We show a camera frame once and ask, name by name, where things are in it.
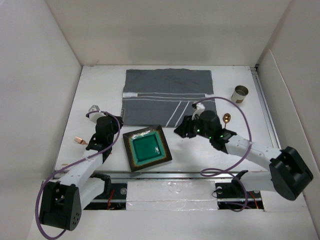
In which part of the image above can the white cup with copper bands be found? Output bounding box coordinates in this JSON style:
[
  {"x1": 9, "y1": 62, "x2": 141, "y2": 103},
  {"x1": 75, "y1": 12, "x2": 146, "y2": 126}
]
[{"x1": 231, "y1": 85, "x2": 249, "y2": 104}]

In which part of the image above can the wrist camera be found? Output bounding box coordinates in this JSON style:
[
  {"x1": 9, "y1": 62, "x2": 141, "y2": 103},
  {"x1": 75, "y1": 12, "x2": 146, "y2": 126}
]
[
  {"x1": 88, "y1": 105, "x2": 106, "y2": 124},
  {"x1": 192, "y1": 102, "x2": 206, "y2": 120}
]

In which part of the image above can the copper fork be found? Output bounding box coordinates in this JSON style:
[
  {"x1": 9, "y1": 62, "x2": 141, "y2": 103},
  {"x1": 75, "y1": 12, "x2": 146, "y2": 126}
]
[{"x1": 74, "y1": 137, "x2": 88, "y2": 145}]

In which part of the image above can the copper spoon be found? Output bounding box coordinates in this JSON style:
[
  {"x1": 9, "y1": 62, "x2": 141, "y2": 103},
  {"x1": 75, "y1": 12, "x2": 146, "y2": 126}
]
[{"x1": 223, "y1": 113, "x2": 231, "y2": 128}]

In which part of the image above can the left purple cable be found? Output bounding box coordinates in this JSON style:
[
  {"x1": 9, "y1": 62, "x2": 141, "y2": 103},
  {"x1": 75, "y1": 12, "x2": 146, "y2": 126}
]
[{"x1": 34, "y1": 111, "x2": 123, "y2": 239}]

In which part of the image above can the green square plate dark rim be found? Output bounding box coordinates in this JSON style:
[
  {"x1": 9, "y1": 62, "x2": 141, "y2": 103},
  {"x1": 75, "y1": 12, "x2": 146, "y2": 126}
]
[{"x1": 122, "y1": 125, "x2": 173, "y2": 172}]

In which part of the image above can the purple cable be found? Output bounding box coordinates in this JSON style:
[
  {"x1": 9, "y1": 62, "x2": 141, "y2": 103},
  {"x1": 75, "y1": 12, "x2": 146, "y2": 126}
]
[
  {"x1": 191, "y1": 96, "x2": 253, "y2": 212},
  {"x1": 34, "y1": 111, "x2": 123, "y2": 239}
]

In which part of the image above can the aluminium rail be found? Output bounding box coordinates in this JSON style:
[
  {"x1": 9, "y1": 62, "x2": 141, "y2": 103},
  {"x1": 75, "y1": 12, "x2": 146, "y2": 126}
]
[
  {"x1": 53, "y1": 169, "x2": 271, "y2": 181},
  {"x1": 250, "y1": 67, "x2": 281, "y2": 148}
]

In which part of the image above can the grey striped placemat cloth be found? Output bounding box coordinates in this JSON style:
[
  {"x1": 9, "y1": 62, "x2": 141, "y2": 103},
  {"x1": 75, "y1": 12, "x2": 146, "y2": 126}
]
[{"x1": 121, "y1": 68, "x2": 217, "y2": 128}]

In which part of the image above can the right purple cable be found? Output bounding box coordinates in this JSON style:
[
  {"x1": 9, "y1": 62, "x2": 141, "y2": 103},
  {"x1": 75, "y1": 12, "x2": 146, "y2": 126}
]
[{"x1": 191, "y1": 96, "x2": 253, "y2": 212}]

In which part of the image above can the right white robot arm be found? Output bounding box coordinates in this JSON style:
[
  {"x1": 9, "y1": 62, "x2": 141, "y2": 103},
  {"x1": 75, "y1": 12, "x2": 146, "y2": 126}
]
[{"x1": 174, "y1": 110, "x2": 314, "y2": 201}]

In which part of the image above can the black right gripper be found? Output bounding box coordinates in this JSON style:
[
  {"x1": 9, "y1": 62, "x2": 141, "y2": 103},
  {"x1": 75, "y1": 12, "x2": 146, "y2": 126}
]
[{"x1": 173, "y1": 113, "x2": 212, "y2": 140}]

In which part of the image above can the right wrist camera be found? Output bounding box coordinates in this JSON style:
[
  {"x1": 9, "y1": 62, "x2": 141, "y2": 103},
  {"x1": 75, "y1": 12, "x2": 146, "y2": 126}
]
[{"x1": 192, "y1": 102, "x2": 206, "y2": 120}]

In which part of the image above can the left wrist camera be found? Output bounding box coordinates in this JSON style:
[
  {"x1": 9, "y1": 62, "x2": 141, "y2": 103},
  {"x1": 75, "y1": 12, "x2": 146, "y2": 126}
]
[{"x1": 88, "y1": 105, "x2": 106, "y2": 124}]

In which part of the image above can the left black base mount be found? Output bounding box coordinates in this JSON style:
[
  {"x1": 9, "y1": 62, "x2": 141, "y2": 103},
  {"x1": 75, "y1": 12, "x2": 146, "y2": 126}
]
[{"x1": 90, "y1": 173, "x2": 128, "y2": 203}]

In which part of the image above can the right side aluminium rail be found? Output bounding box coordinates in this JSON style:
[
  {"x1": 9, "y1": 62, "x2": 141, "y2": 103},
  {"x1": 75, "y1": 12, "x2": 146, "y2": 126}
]
[{"x1": 250, "y1": 67, "x2": 281, "y2": 148}]

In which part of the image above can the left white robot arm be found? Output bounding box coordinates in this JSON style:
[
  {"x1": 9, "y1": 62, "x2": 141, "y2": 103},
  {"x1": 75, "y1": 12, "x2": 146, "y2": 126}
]
[{"x1": 36, "y1": 114, "x2": 123, "y2": 231}]

